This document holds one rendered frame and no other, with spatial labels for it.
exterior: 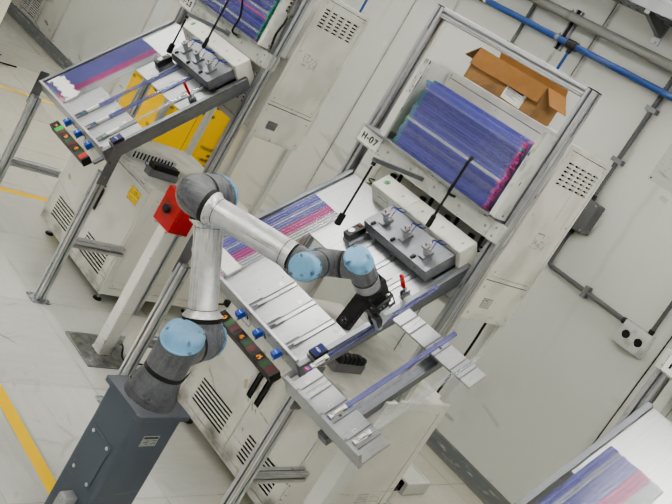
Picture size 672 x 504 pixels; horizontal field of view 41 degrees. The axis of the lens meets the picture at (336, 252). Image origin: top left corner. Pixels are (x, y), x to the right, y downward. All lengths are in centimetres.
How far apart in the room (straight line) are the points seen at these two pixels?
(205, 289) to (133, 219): 158
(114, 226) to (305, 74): 111
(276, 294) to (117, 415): 77
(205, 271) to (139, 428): 46
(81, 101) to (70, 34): 418
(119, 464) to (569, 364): 253
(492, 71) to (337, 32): 91
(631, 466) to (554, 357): 195
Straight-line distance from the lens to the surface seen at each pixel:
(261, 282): 309
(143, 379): 250
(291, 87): 416
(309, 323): 293
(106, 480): 260
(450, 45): 527
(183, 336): 244
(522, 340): 460
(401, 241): 309
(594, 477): 259
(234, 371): 346
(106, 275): 418
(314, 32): 411
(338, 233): 323
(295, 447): 323
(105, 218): 426
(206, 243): 253
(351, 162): 349
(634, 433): 270
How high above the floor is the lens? 174
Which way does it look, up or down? 14 degrees down
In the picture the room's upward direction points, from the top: 31 degrees clockwise
